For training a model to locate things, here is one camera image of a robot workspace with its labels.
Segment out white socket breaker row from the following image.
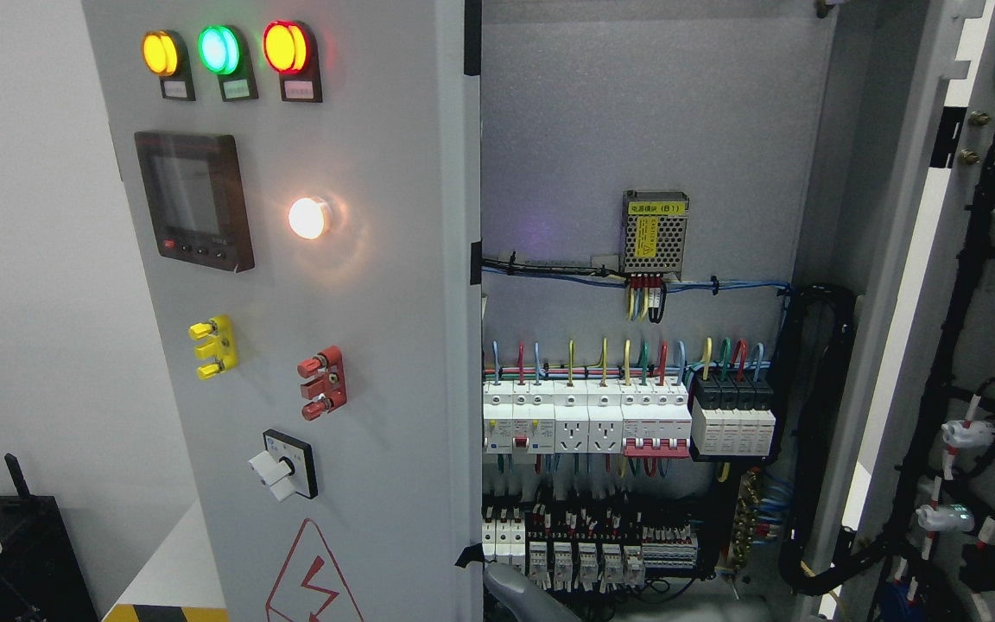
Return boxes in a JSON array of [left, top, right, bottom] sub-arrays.
[[482, 379, 692, 463]]

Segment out black digital power meter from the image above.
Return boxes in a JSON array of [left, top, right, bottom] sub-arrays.
[[134, 131, 254, 273]]

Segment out green indicator lamp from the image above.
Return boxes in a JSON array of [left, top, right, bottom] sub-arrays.
[[197, 24, 259, 102]]

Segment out white rotary selector switch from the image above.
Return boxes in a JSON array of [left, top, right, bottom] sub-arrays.
[[248, 428, 319, 503]]

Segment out grey cabinet body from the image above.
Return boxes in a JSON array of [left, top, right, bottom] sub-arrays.
[[475, 1, 959, 621]]

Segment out black box at left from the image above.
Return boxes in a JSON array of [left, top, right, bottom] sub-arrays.
[[0, 454, 99, 621]]

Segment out red terminal post block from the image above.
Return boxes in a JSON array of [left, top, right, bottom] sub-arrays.
[[296, 346, 348, 421]]

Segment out grey cabinet door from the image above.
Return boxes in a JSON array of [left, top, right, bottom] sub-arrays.
[[83, 1, 483, 621], [837, 1, 995, 621]]

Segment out white glowing indicator lamp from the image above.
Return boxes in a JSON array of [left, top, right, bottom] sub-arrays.
[[288, 197, 332, 240]]

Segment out red indicator lamp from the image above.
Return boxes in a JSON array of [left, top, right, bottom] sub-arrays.
[[262, 20, 323, 103]]

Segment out black corrugated cable conduit right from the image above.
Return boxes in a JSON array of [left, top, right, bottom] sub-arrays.
[[770, 285, 896, 599]]

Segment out red electric hazard sticker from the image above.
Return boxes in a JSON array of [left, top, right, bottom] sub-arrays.
[[265, 519, 364, 621]]

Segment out black surge protector block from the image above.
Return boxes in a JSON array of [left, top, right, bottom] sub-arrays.
[[691, 374, 776, 460]]

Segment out yellow indicator lamp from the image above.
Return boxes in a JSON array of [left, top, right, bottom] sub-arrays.
[[141, 30, 196, 101]]

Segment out yellow terminal post block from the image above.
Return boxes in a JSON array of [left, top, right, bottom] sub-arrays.
[[188, 314, 238, 379]]

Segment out perforated metal power supply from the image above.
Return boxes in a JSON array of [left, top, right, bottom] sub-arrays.
[[620, 190, 690, 275]]

